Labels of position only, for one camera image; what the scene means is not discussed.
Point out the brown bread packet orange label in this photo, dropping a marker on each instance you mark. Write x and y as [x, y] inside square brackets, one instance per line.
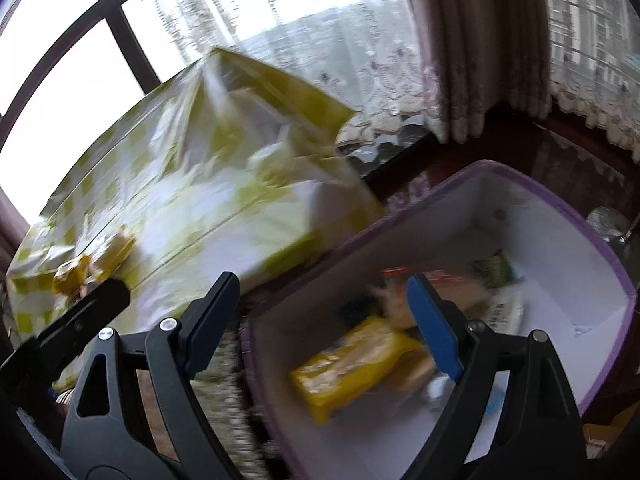
[392, 305]

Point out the chrome floor lamp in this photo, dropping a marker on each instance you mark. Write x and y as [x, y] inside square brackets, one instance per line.
[605, 222]

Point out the striped towel blanket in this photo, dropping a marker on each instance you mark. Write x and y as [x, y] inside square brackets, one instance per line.
[225, 410]

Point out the mauve drape curtain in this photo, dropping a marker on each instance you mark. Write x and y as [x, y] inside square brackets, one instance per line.
[475, 35]

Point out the dark marble windowsill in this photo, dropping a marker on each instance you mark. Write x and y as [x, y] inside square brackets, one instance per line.
[395, 150]

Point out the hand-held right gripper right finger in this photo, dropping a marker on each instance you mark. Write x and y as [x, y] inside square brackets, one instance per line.
[435, 330]

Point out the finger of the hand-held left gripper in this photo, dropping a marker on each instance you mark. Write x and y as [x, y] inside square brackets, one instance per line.
[75, 325]

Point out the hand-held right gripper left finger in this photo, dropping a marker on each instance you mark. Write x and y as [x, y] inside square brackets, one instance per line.
[215, 320]

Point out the dark green snack packet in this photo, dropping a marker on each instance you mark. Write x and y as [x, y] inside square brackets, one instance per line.
[495, 270]

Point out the plain yellow snack packet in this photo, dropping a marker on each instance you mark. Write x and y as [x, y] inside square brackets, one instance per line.
[350, 365]

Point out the dark window frame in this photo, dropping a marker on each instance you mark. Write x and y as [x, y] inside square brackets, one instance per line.
[125, 50]

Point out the yellow flat object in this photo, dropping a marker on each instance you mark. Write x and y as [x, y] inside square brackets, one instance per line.
[605, 435]

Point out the purple white cardboard box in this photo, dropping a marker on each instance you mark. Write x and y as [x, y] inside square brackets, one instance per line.
[550, 260]

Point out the yellow checkered plastic tablecloth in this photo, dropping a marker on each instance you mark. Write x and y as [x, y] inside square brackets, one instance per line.
[200, 185]

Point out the white lace curtain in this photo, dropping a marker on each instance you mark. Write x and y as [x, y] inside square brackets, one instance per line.
[590, 35]
[300, 35]

